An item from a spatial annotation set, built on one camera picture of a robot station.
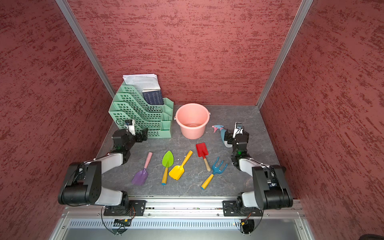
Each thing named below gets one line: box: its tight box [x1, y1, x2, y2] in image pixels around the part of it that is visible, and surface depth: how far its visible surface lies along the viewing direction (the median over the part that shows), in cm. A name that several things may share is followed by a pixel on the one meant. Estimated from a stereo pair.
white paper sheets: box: [122, 73, 161, 95], surface depth 103 cm
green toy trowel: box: [161, 150, 174, 186], surface depth 92 cm
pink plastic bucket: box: [174, 103, 211, 140], surface depth 98 cm
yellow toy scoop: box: [168, 150, 194, 181], surface depth 88 cm
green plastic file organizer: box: [108, 85, 174, 138], surface depth 100 cm
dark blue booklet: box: [142, 90, 164, 105], surface depth 110 cm
